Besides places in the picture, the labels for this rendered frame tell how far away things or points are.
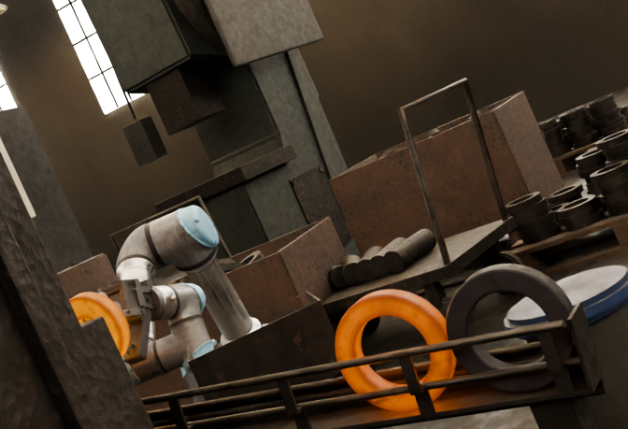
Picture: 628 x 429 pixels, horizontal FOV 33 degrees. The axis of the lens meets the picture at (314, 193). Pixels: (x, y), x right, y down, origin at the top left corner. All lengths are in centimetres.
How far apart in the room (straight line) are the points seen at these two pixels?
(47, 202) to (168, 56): 127
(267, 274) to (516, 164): 172
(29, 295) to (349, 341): 47
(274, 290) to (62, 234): 311
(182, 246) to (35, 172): 484
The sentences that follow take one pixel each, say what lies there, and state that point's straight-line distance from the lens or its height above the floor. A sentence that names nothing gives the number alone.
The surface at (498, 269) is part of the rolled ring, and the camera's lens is 151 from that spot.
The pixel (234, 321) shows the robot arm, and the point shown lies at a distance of 279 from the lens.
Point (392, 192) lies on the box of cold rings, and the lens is 585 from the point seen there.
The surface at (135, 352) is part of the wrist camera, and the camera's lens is 223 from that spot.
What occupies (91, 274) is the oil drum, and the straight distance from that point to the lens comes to 601.
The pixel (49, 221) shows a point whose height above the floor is 120.
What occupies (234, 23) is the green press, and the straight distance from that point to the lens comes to 706.
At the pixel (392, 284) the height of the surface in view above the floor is 32.
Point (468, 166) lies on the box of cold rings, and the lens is 571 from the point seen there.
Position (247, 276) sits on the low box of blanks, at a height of 58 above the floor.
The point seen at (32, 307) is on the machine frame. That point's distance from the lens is 162.
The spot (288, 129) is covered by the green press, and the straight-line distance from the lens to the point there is 761.
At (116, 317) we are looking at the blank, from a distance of 211.
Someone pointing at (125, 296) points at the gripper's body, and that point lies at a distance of 221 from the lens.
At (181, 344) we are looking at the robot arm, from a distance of 234.
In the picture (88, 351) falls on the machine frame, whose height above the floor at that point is 83.
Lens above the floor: 100
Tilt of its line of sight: 3 degrees down
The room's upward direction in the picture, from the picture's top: 24 degrees counter-clockwise
